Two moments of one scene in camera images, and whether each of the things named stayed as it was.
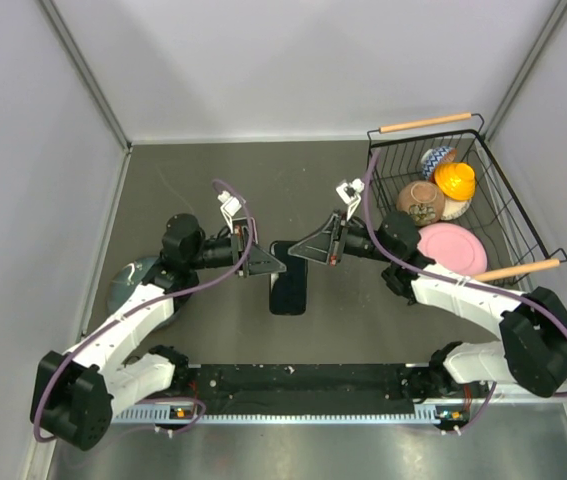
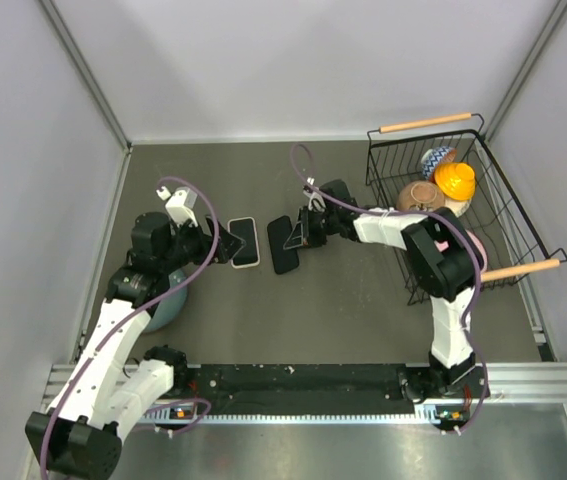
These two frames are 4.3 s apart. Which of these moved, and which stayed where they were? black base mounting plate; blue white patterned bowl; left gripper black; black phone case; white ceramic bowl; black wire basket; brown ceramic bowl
Moved: black phone case; left gripper black
Stayed: white ceramic bowl; brown ceramic bowl; black wire basket; blue white patterned bowl; black base mounting plate
